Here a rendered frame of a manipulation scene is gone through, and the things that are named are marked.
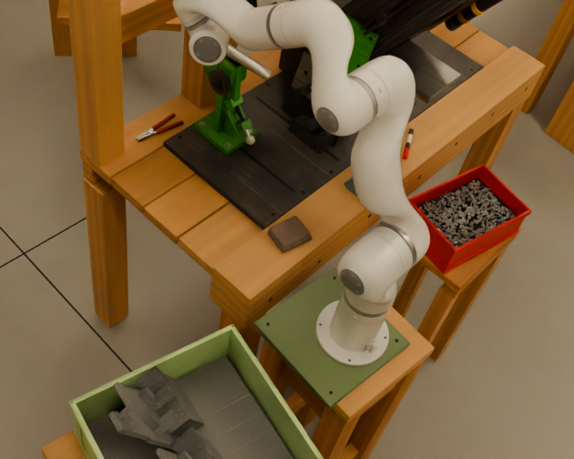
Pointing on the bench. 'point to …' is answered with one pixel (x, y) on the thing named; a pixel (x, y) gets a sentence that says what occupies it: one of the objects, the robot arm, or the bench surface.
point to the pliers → (159, 128)
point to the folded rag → (289, 234)
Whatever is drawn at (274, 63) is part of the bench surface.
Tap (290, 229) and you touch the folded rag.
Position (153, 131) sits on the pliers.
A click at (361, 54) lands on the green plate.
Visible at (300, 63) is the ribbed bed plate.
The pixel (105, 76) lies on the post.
